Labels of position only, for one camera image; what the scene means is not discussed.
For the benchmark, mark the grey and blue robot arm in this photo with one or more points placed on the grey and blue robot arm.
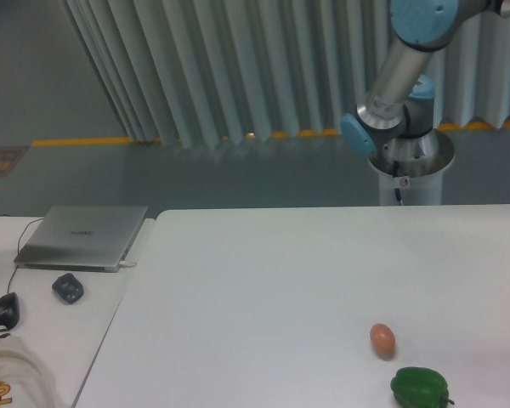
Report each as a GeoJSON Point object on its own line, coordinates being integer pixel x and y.
{"type": "Point", "coordinates": [404, 64]}

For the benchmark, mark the forearm in cream sleeve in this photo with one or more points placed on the forearm in cream sleeve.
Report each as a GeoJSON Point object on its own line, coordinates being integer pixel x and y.
{"type": "Point", "coordinates": [24, 379]}

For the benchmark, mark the green bell pepper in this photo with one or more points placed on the green bell pepper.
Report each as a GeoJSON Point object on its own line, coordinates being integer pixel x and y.
{"type": "Point", "coordinates": [420, 387]}

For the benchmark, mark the grey pleated curtain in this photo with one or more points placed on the grey pleated curtain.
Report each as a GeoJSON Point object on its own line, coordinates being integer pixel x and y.
{"type": "Point", "coordinates": [195, 72]}

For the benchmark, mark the silver laptop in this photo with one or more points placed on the silver laptop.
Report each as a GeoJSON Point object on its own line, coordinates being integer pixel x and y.
{"type": "Point", "coordinates": [82, 238]}

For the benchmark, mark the brown egg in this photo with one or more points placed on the brown egg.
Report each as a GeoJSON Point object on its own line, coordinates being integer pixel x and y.
{"type": "Point", "coordinates": [382, 339]}

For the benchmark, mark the black power adapter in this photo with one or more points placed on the black power adapter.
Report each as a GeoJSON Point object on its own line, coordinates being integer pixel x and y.
{"type": "Point", "coordinates": [68, 288]}

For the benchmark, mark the black computer mouse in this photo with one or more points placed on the black computer mouse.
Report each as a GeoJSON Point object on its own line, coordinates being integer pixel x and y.
{"type": "Point", "coordinates": [9, 310]}

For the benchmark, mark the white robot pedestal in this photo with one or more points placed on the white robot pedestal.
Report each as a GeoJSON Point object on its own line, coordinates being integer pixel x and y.
{"type": "Point", "coordinates": [410, 171]}

